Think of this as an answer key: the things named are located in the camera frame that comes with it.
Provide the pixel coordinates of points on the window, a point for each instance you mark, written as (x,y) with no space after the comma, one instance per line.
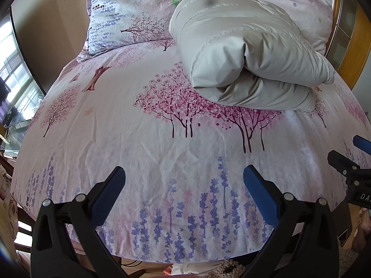
(14,72)

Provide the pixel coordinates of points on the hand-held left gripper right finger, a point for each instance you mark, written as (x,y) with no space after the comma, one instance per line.
(260,194)

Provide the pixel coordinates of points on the wooden chair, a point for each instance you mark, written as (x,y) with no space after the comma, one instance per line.
(24,231)

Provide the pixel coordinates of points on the beige fuzzy slipper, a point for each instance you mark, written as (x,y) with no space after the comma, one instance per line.
(229,270)

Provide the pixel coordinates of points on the floral pillow with lavender print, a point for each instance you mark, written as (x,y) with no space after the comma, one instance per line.
(124,5)

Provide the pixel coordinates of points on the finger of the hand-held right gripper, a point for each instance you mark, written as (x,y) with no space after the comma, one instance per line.
(342,162)
(362,144)

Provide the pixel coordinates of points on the beige shaggy rug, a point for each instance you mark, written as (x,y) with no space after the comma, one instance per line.
(350,263)

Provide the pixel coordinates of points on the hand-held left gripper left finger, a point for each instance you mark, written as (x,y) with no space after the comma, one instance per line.
(108,197)

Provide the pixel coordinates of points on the glass table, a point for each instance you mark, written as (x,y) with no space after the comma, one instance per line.
(14,139)

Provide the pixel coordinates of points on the beige duvet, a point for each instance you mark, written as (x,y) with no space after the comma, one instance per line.
(232,49)

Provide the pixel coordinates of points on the pink floral bedsheet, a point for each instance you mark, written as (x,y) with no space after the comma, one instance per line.
(145,150)

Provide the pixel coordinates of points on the pink floral pillow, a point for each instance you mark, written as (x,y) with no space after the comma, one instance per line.
(307,8)

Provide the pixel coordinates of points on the wooden cabinet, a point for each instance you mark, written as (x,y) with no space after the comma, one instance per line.
(359,49)

